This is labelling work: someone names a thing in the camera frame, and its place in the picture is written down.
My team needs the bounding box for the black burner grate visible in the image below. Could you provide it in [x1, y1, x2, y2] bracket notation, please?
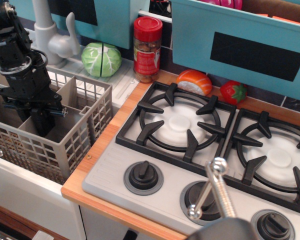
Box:
[224, 108, 300, 213]
[115, 82, 236, 174]

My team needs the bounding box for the teal left wall bin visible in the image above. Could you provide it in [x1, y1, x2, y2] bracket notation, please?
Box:
[10, 0, 150, 49]

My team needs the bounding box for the red toy strawberry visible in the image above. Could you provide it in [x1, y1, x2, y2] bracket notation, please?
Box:
[220, 80, 248, 105]

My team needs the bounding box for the black left stove knob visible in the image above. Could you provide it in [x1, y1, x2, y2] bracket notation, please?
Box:
[123, 160, 164, 196]

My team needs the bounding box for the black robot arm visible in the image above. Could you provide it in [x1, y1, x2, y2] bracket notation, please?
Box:
[0, 0, 67, 137]

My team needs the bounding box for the teal right wall bin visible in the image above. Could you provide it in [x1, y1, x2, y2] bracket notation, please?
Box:
[172, 0, 300, 100]

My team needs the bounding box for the teal wall bin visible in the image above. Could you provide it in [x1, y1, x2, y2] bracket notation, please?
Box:
[10, 0, 150, 49]
[172, 0, 300, 100]

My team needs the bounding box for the black left burner grate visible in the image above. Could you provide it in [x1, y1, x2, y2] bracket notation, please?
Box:
[115, 82, 236, 174]

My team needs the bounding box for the red lid spice jar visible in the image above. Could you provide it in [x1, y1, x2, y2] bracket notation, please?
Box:
[133, 16, 163, 83]

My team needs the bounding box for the grey toy sink faucet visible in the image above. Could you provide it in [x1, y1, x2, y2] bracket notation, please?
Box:
[32, 0, 81, 66]

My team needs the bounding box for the black right burner grate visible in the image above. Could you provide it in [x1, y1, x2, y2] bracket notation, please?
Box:
[224, 108, 300, 213]

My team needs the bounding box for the black middle stove knob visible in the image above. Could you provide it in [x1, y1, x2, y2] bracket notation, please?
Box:
[179, 181, 221, 226]

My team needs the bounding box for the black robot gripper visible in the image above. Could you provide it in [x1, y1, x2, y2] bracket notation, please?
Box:
[0, 53, 68, 137]

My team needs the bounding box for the grey plastic cutlery drying basket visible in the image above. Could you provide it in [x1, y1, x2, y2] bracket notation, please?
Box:
[0, 67, 113, 184]

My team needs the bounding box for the orange toy salmon sushi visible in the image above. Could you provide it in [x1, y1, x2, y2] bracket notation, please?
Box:
[176, 69, 213, 96]

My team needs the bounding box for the grey toy stove top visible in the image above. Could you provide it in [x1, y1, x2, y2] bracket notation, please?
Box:
[81, 81, 300, 240]

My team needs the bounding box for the black right stove knob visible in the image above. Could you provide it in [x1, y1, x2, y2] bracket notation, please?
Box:
[251, 209, 296, 240]

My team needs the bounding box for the green toy cabbage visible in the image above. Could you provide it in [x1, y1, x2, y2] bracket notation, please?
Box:
[81, 42, 122, 78]

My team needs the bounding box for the black stove knob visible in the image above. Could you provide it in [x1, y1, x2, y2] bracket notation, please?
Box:
[251, 209, 296, 240]
[179, 181, 221, 226]
[123, 160, 164, 196]

